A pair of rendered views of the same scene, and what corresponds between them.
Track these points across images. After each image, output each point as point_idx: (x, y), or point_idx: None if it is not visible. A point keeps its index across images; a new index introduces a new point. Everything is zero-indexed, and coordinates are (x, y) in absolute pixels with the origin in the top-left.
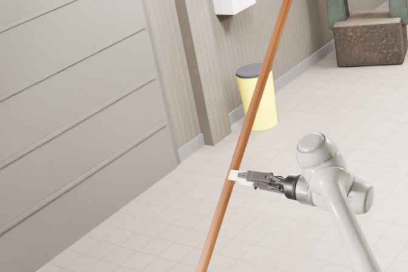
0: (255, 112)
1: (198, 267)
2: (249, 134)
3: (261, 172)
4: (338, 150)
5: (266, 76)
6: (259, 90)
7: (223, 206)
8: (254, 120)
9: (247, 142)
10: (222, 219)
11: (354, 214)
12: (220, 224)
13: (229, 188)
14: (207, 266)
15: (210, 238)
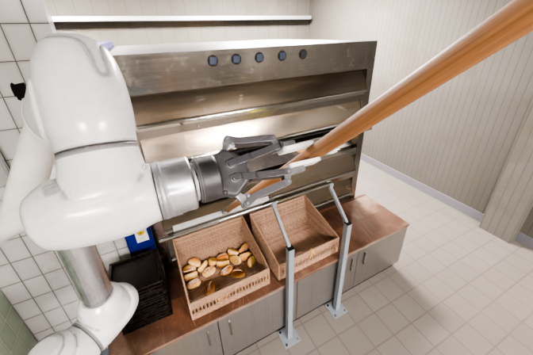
0: (389, 95)
1: None
2: (355, 124)
3: (246, 136)
4: (32, 80)
5: (505, 14)
6: (443, 51)
7: (289, 162)
8: (377, 108)
9: (345, 131)
10: None
11: (17, 145)
12: None
13: (300, 154)
14: (264, 184)
15: None
